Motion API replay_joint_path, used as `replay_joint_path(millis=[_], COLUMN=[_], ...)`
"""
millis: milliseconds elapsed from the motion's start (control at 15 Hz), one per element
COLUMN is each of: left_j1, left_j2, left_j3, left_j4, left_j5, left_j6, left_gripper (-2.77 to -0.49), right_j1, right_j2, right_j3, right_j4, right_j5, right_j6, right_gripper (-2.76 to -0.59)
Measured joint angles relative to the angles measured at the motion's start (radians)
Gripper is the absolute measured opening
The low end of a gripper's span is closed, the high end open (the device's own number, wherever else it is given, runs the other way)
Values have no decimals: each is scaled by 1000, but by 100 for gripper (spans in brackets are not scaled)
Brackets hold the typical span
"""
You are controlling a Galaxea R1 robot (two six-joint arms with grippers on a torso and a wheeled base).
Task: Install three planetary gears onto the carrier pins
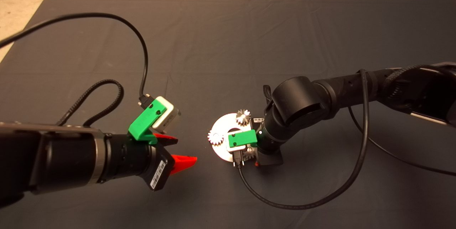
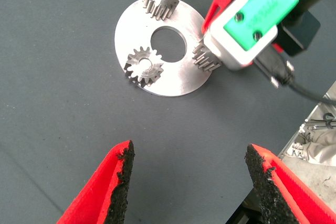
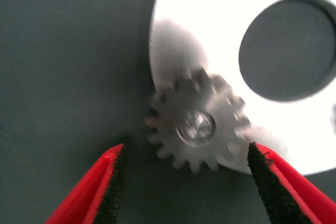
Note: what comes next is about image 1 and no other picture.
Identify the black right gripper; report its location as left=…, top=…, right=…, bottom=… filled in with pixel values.
left=252, top=118, right=284, bottom=166

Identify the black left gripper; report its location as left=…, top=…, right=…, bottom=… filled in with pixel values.
left=123, top=134, right=198, bottom=191

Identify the steel planetary gear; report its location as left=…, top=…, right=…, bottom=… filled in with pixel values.
left=236, top=109, right=252, bottom=126
left=244, top=146, right=259, bottom=162

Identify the white shiny bevel gear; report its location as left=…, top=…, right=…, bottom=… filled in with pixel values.
left=208, top=131, right=223, bottom=146

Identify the round metal carrier plate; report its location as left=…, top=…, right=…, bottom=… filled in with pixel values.
left=209, top=113, right=258, bottom=162

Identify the dark grey table cloth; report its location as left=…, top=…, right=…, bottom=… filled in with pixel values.
left=0, top=0, right=456, bottom=229

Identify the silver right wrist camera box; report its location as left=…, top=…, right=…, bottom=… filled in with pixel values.
left=225, top=131, right=250, bottom=153

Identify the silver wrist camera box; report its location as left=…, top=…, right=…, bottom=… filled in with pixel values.
left=225, top=131, right=250, bottom=153
left=151, top=96, right=181, bottom=133

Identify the green right camera mount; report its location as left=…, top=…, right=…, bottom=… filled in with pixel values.
left=228, top=129, right=258, bottom=148

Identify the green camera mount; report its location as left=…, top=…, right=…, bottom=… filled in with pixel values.
left=128, top=104, right=167, bottom=145
left=228, top=129, right=258, bottom=148

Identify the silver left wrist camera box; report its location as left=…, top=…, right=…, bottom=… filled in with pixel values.
left=151, top=96, right=181, bottom=133

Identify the green left camera mount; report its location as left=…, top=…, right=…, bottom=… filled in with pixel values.
left=128, top=104, right=167, bottom=145

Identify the black right camera cable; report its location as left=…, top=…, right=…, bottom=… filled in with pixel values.
left=233, top=69, right=456, bottom=210

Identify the black camera cable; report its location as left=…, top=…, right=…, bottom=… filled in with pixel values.
left=0, top=12, right=154, bottom=109
left=233, top=69, right=456, bottom=210

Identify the braided black left cable loop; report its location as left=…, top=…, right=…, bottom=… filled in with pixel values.
left=56, top=79, right=124, bottom=127

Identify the black left camera cable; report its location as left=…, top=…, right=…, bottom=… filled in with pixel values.
left=0, top=12, right=154, bottom=109

